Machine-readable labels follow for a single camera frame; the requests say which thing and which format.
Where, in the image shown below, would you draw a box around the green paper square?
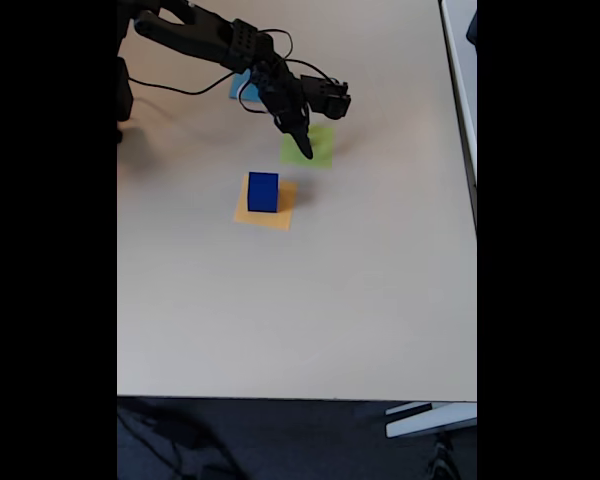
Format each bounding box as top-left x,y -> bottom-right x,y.
279,124 -> 335,169

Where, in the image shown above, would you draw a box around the blue paper square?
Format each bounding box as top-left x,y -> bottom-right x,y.
228,73 -> 262,102

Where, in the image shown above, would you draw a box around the orange paper square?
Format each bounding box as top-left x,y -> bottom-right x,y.
232,174 -> 299,232

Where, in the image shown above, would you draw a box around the largest blue cube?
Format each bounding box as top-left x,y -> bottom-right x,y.
246,171 -> 280,214

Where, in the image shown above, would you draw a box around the white table foot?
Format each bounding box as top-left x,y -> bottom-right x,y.
384,401 -> 478,440

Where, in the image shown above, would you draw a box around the black camera box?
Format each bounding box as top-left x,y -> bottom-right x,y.
299,74 -> 353,121

